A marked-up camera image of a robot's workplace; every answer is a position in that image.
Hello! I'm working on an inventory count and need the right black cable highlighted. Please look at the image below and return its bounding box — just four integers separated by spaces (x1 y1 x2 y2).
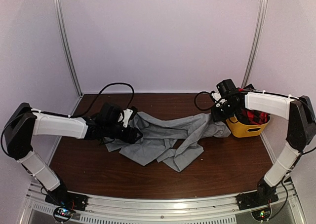
194 90 218 112

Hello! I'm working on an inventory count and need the left circuit board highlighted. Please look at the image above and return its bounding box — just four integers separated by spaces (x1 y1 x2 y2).
53 207 73 222

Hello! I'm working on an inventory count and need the red black plaid shirt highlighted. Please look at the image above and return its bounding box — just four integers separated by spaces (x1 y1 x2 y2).
235 93 270 125

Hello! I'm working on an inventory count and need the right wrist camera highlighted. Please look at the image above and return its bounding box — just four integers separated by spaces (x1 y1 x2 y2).
210 91 223 109

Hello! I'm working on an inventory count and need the front aluminium rail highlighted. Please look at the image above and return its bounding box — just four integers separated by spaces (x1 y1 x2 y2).
17 181 307 224

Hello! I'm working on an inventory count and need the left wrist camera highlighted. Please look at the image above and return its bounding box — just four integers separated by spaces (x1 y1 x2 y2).
118 107 138 128

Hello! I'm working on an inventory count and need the left aluminium frame post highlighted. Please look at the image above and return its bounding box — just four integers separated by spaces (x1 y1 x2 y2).
53 0 83 97

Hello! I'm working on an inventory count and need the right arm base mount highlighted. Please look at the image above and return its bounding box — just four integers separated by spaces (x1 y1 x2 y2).
236 191 278 211

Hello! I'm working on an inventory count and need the grey long sleeve shirt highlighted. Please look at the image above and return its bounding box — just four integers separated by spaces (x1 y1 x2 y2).
106 112 231 172

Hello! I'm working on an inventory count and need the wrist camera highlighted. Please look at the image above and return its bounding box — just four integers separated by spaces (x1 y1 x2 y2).
210 91 223 109
118 107 138 128

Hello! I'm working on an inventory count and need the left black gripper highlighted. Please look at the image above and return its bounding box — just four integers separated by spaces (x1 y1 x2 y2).
104 123 143 144

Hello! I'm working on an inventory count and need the right circuit board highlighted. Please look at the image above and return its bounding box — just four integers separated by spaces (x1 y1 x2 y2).
251 208 272 222

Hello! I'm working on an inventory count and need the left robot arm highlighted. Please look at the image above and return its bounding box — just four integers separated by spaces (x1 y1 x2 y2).
0 103 143 206

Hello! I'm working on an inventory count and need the yellow plastic bin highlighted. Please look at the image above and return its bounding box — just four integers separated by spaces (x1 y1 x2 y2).
226 116 269 138

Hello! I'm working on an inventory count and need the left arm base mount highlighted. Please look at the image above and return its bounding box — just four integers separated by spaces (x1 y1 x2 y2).
45 191 88 211

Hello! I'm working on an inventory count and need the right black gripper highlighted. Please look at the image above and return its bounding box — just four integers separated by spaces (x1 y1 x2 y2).
211 100 239 122

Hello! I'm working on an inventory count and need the circuit board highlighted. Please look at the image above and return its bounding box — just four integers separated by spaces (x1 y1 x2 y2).
53 207 73 222
251 208 272 222

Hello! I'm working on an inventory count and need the aluminium frame post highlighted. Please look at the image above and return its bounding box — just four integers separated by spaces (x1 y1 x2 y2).
242 0 269 87
53 0 83 97

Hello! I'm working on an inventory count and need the right aluminium frame post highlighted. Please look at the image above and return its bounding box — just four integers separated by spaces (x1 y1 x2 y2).
242 0 269 87

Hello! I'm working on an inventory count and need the black cable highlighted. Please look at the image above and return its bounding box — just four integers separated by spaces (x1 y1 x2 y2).
71 82 135 118
194 90 218 112

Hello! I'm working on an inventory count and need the left black cable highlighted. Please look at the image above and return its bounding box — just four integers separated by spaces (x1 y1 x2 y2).
71 82 135 118

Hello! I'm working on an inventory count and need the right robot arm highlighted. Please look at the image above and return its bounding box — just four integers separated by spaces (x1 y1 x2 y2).
210 79 316 205

